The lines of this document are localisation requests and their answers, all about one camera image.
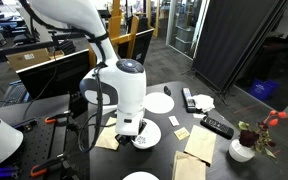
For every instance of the grey and black remote control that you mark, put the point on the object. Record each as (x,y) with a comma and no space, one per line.
(188,99)

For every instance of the round white vase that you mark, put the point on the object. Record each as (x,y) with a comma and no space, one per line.
(239,152)

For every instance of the brown paper napkin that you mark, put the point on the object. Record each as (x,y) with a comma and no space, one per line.
(201,144)
(106,136)
(189,166)

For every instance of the red flowers with leaves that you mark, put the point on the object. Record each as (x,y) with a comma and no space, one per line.
(249,137)

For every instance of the white ceramic bowl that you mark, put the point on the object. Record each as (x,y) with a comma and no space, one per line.
(150,135)

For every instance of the yellow sticky note with writing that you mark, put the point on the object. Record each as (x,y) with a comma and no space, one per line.
(182,133)

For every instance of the large black flat screen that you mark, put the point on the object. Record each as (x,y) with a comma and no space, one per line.
(57,80)

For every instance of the cardboard box with label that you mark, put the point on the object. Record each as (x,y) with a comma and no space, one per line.
(27,58)

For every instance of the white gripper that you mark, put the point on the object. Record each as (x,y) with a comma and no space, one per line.
(129,125)

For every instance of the small white paper slip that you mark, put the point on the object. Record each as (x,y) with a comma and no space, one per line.
(199,116)

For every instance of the grey storage bin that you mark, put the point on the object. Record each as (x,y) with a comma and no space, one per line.
(183,45)
(185,33)

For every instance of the orange and black clamp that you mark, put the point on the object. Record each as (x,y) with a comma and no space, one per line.
(45,166)
(55,117)

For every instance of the black room divider screen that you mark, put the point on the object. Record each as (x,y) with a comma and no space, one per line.
(230,40)

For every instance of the brown paper napkin right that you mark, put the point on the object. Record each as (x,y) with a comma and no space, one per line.
(201,144)

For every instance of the brown paper napkin bottom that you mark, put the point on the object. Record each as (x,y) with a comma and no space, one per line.
(189,166)

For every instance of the flat round white plate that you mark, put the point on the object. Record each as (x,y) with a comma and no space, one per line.
(159,102)

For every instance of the white plate with raised rim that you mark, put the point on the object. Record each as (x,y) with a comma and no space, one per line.
(140,176)

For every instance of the crumpled white tissue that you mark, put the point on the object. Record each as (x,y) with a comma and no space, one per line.
(204,102)

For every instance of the small white printed card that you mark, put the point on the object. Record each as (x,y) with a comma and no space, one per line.
(174,120)

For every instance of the small black oval object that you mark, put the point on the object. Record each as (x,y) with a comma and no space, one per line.
(167,90)

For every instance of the black computer keyboard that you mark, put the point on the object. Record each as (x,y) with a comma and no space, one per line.
(15,93)

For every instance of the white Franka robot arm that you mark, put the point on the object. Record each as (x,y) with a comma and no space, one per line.
(130,88)

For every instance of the black perforated breadboard table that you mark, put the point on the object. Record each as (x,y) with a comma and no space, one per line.
(40,140)

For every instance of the brown paper napkin left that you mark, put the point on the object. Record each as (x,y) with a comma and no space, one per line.
(106,136)

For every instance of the blue plastic bin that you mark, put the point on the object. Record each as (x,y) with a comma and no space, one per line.
(263,89)

